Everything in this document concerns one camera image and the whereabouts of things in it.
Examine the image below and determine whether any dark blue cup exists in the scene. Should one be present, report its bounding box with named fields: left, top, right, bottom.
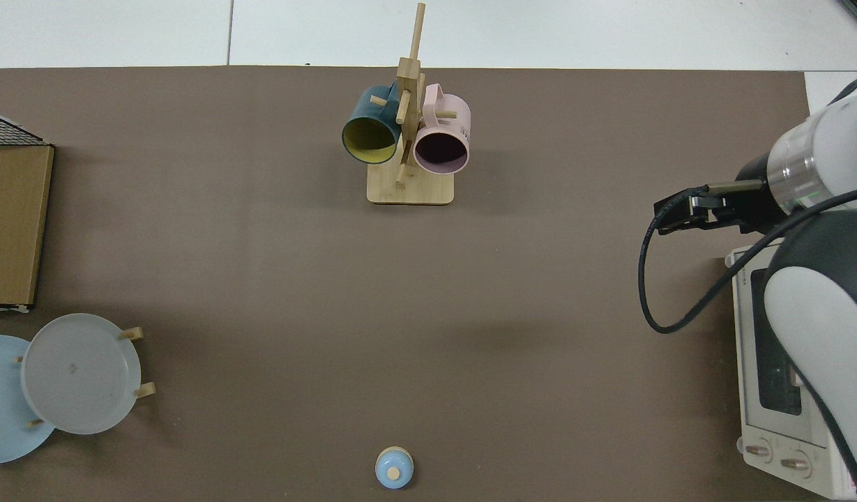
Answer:
left=341, top=84, right=403, bottom=165

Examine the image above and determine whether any brown table cloth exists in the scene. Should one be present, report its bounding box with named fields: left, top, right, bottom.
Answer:
left=0, top=67, right=824, bottom=502

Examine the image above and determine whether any pale toaster oven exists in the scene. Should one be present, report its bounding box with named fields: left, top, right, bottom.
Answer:
left=725, top=244, right=857, bottom=501

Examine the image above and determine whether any wooden cup stand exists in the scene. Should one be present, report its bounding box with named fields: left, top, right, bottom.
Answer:
left=367, top=2, right=455, bottom=206

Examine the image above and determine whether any pink cup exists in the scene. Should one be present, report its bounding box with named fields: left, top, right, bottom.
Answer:
left=413, top=83, right=471, bottom=175

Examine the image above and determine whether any light blue plate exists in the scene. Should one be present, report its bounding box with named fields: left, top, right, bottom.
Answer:
left=0, top=335, right=56, bottom=465

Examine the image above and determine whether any wire basket with wooden floor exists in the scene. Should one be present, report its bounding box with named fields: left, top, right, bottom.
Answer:
left=0, top=109, right=56, bottom=312

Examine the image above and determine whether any grey plate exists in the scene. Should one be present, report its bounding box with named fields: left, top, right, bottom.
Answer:
left=20, top=313, right=142, bottom=436

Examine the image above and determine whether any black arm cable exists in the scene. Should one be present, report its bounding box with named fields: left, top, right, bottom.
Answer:
left=637, top=180, right=857, bottom=334

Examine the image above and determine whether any wooden plate rack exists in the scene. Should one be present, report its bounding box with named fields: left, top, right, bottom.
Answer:
left=13, top=326, right=157, bottom=428

